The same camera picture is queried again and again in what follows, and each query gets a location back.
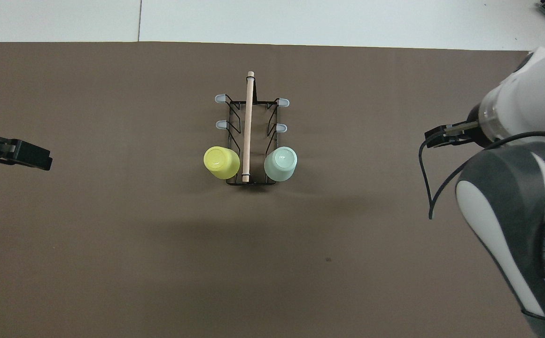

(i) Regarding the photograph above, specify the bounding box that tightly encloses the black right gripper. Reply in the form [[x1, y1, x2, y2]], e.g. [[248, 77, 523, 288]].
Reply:
[[467, 104, 487, 141]]

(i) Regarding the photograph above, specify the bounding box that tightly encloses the yellow plastic cup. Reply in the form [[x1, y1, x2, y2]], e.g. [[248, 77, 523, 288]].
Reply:
[[203, 146, 241, 180]]

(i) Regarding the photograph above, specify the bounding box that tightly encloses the pale green plastic cup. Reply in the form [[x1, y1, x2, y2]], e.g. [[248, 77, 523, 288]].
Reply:
[[264, 146, 298, 182]]

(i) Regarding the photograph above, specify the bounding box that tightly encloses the brown table mat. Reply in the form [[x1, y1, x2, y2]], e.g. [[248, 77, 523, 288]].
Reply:
[[0, 41, 541, 338]]

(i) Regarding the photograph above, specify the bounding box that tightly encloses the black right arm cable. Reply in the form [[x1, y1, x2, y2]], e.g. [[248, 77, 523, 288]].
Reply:
[[418, 120, 545, 220]]

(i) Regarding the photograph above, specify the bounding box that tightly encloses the black wire cup rack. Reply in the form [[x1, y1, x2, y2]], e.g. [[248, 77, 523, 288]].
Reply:
[[214, 70, 290, 186]]

